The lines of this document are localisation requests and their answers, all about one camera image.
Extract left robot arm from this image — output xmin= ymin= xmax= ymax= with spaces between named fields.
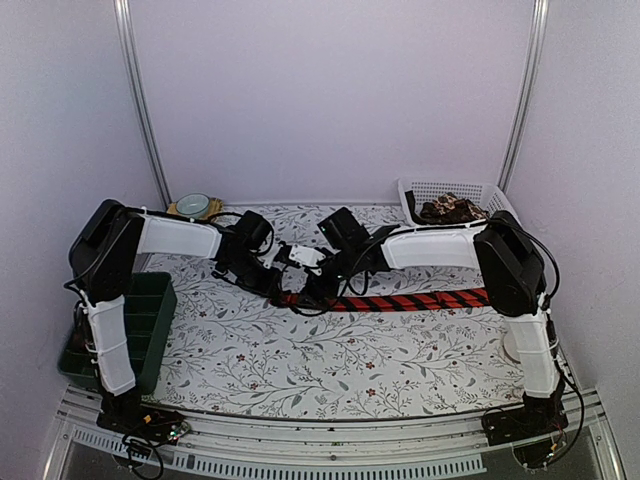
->
xmin=66 ymin=199 xmax=282 ymax=434

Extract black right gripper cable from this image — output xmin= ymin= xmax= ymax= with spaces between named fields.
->
xmin=272 ymin=244 xmax=401 ymax=316

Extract light blue bowl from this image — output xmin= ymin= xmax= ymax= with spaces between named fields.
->
xmin=175 ymin=193 xmax=210 ymax=219

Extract dark green divided organizer box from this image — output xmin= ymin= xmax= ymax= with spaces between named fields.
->
xmin=58 ymin=272 xmax=177 ymax=395

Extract right aluminium frame post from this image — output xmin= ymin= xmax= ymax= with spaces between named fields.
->
xmin=498 ymin=0 xmax=550 ymax=192

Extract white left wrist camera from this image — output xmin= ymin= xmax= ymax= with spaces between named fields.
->
xmin=288 ymin=245 xmax=326 ymax=269

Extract slotted aluminium front rail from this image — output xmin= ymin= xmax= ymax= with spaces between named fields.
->
xmin=43 ymin=405 xmax=632 ymax=479

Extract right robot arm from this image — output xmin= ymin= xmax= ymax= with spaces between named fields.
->
xmin=283 ymin=208 xmax=561 ymax=436

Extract left aluminium frame post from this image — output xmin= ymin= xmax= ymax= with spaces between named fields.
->
xmin=113 ymin=0 xmax=172 ymax=209

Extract floral patterned table mat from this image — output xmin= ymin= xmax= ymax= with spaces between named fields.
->
xmin=140 ymin=203 xmax=574 ymax=420

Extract white ceramic mug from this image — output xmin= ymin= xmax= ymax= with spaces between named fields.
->
xmin=501 ymin=331 xmax=521 ymax=364

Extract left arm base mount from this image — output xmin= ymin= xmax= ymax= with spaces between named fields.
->
xmin=96 ymin=388 xmax=191 ymax=476

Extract white perforated plastic basket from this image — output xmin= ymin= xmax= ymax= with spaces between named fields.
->
xmin=397 ymin=177 xmax=522 ymax=229

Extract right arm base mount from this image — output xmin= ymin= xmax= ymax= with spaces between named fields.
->
xmin=481 ymin=384 xmax=586 ymax=472

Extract brown patterned tie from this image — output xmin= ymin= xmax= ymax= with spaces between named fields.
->
xmin=419 ymin=192 xmax=489 ymax=225

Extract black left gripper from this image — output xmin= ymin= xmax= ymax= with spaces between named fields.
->
xmin=225 ymin=253 xmax=283 ymax=298

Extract yellow woven coaster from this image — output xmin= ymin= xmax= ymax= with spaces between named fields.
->
xmin=167 ymin=198 xmax=224 ymax=219

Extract red black striped tie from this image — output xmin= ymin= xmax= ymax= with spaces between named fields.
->
xmin=269 ymin=287 xmax=494 ymax=314

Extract aluminium frame post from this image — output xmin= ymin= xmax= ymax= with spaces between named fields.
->
xmin=498 ymin=0 xmax=550 ymax=192
xmin=113 ymin=0 xmax=172 ymax=209

